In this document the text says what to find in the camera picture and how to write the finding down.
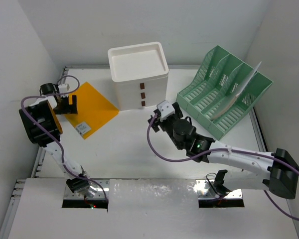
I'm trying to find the yellow plastic folder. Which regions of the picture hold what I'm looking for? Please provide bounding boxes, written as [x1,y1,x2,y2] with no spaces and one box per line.
[65,82,119,139]

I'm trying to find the clear document sleeve with papers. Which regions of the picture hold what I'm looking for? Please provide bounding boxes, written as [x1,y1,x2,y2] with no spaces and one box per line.
[210,61,262,121]

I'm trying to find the white drawer cabinet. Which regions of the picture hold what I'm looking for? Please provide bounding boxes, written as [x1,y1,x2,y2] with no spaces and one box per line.
[108,42,169,111]

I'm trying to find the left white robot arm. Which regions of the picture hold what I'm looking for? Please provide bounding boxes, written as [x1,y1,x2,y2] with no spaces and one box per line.
[19,83,92,196]

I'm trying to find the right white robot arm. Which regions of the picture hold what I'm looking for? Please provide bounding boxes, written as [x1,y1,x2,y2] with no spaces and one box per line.
[148,101,299,200]

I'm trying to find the green file organizer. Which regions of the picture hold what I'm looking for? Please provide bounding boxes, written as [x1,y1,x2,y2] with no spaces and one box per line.
[176,46,273,140]

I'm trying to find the white foam board cover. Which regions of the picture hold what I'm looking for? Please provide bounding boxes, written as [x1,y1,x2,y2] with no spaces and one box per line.
[9,178,297,239]

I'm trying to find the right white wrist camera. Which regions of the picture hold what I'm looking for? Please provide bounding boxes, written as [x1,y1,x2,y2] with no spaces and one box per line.
[156,100,175,122]

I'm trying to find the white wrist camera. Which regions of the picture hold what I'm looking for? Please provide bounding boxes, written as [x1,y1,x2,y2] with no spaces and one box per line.
[58,83,70,94]
[156,100,175,122]

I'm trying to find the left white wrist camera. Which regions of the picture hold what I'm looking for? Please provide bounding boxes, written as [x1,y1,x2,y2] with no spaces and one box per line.
[58,83,70,94]

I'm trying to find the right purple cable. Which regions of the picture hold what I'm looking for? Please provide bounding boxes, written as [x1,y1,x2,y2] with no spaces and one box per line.
[146,114,299,222]

